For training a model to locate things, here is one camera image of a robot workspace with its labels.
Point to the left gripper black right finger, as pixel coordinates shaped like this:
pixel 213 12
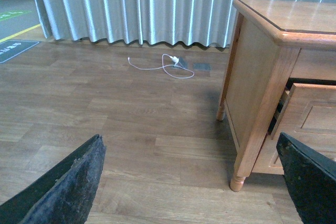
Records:
pixel 310 180

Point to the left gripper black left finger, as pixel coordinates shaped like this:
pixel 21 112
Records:
pixel 65 193

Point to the wooden drawer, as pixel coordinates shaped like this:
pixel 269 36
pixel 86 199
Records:
pixel 309 117

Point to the wooden nightstand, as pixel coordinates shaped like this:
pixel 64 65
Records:
pixel 274 44

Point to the grey floor sign mat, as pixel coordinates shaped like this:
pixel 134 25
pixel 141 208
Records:
pixel 12 48

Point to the grey floor outlet cover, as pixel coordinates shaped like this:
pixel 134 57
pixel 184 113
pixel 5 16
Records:
pixel 201 66

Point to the floor outlet box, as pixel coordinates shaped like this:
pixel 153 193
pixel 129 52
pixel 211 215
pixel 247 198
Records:
pixel 179 62

